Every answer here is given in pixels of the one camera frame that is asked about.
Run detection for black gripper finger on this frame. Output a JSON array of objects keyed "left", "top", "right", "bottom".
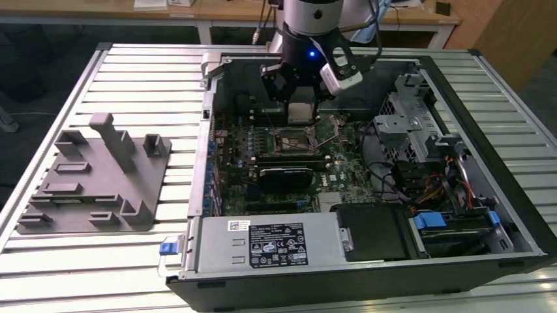
[
  {"left": 259, "top": 61, "right": 294, "bottom": 105},
  {"left": 309, "top": 83, "right": 329, "bottom": 106}
]

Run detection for silver CPU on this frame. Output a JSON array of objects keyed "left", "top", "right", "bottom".
[{"left": 288, "top": 100, "right": 316, "bottom": 126}]

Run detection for CPU socket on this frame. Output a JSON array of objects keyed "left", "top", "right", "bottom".
[{"left": 272, "top": 127, "right": 322, "bottom": 156}]

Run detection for perforated metal drive cage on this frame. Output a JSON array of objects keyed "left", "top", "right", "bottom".
[{"left": 372, "top": 73, "right": 449, "bottom": 166}]

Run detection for black graphics card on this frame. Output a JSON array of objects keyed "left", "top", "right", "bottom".
[{"left": 257, "top": 166, "right": 316, "bottom": 192}]

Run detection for wooden desk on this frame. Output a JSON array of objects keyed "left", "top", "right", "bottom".
[{"left": 85, "top": 0, "right": 464, "bottom": 50}]

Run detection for silver chipset heat sink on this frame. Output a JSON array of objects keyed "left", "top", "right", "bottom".
[{"left": 317, "top": 191, "right": 346, "bottom": 211}]

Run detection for green motherboard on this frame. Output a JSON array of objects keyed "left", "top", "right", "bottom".
[{"left": 211, "top": 109, "right": 381, "bottom": 218}]

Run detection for grey parts rack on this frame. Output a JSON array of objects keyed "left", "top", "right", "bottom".
[{"left": 16, "top": 112, "right": 174, "bottom": 235}]

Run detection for hard disk in blue carrier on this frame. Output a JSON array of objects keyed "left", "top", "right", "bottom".
[{"left": 412, "top": 210, "right": 501, "bottom": 258}]

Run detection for wooden cabinet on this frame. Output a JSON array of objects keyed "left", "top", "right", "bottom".
[{"left": 446, "top": 0, "right": 557, "bottom": 94}]

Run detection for silver power supply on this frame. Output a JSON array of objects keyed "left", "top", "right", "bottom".
[{"left": 191, "top": 213, "right": 352, "bottom": 274}]

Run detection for black PC case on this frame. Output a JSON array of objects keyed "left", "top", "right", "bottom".
[{"left": 165, "top": 48, "right": 557, "bottom": 310}]

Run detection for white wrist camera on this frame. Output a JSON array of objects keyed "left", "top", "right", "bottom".
[{"left": 320, "top": 61, "right": 365, "bottom": 96}]

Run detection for silver case handle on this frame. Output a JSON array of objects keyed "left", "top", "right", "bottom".
[{"left": 199, "top": 52, "right": 226, "bottom": 89}]

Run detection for yellow orange power wires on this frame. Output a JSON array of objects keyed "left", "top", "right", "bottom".
[{"left": 416, "top": 175, "right": 449, "bottom": 205}]

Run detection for red wire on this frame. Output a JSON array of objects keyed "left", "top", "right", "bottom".
[{"left": 459, "top": 179, "right": 476, "bottom": 210}]

